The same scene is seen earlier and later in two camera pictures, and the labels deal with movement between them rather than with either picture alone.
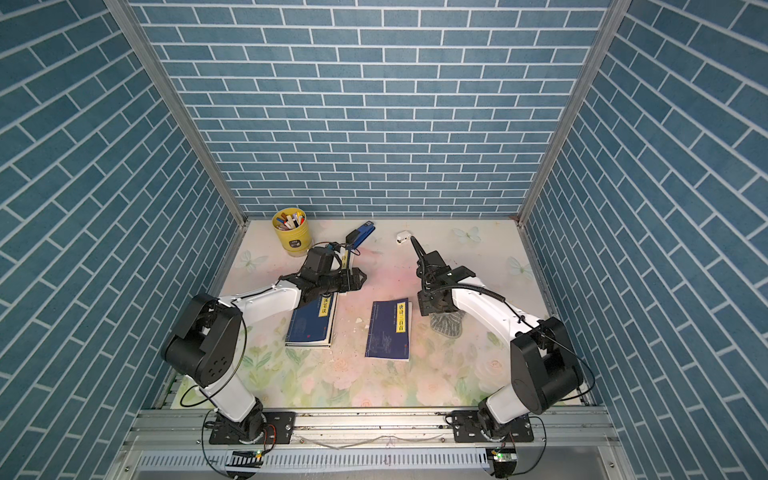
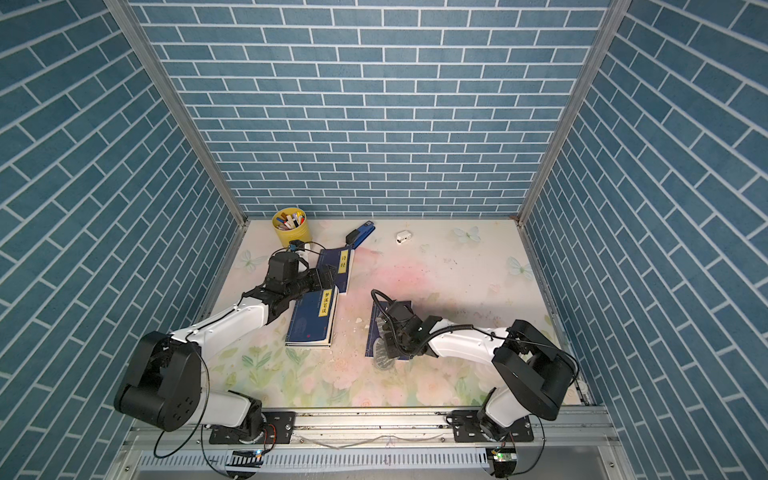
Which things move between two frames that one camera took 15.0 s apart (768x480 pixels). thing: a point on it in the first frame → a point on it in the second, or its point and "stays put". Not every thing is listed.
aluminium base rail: [369, 430] stays put
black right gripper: [424, 304] → [391, 348]
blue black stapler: [357, 237] stays put
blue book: [310, 324] stays put
